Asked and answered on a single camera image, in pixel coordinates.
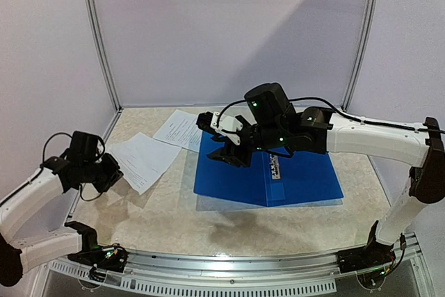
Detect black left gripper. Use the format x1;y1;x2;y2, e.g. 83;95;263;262
81;152;122;192

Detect blue plastic folder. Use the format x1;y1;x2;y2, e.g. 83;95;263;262
193;134;343;211

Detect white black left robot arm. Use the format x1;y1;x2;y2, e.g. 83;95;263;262
1;131;129;287

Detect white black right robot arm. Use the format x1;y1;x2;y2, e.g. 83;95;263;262
196;83;444;266

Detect metal folder clip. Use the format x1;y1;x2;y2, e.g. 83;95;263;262
269;154;281;181

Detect near white printed paper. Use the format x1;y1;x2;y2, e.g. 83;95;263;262
108;132;181;195

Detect white printed paper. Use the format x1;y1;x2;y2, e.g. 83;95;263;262
108;132;181;195
153;110;202;152

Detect far white printed paper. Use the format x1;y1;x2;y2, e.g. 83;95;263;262
153;110;202;152

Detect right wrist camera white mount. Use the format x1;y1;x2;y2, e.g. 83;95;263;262
196;112;243;145

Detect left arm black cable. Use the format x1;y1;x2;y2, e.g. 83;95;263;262
41;132;108;202

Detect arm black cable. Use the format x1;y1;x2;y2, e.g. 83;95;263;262
217;97;428;131
41;132;108;202

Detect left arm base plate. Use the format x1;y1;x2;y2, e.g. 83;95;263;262
67;244;129;273

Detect aluminium front rail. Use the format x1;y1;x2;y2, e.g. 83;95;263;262
31;234;435;296

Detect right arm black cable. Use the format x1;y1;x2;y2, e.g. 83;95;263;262
217;97;428;131

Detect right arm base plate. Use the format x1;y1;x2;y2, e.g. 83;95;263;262
336;239;407;275

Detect left aluminium frame post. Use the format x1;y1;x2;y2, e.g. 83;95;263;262
85;0;122;113

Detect aluminium frame post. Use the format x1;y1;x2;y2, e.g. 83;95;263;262
341;0;377;111
85;0;122;113

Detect right aluminium frame post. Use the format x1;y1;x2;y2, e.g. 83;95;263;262
341;0;377;111

